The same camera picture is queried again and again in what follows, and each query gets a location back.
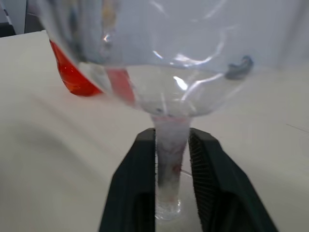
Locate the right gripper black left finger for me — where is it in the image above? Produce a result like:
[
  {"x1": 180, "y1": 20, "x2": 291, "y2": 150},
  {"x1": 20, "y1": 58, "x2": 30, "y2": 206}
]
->
[{"x1": 98, "y1": 128, "x2": 158, "y2": 232}]

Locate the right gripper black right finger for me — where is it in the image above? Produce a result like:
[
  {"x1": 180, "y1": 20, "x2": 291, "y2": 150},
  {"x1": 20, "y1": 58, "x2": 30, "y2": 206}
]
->
[{"x1": 188, "y1": 128, "x2": 281, "y2": 232}]

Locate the clear wine glass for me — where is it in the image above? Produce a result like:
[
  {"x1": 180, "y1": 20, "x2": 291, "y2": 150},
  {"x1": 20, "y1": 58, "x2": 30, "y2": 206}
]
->
[{"x1": 28, "y1": 0, "x2": 264, "y2": 221}]

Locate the bottle with red liquid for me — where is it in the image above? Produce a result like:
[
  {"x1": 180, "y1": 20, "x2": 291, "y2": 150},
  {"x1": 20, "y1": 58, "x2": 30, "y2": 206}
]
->
[{"x1": 48, "y1": 36, "x2": 136, "y2": 107}]

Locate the grey cap-shaped object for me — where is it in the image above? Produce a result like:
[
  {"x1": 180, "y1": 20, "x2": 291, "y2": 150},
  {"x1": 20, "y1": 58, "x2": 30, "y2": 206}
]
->
[{"x1": 225, "y1": 55, "x2": 254, "y2": 80}]

